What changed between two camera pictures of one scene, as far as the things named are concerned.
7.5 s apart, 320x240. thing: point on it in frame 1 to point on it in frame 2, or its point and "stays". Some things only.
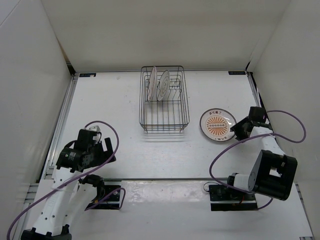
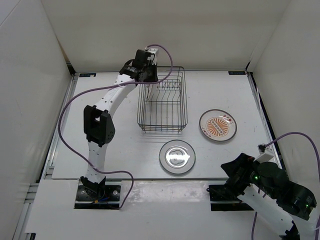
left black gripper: (103, 154) to (154, 78)
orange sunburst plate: (215, 124) stays
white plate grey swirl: (163, 86) to (177, 156)
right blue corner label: (236, 72) stays
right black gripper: (236, 128) to (241, 165)
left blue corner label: (87, 74) stays
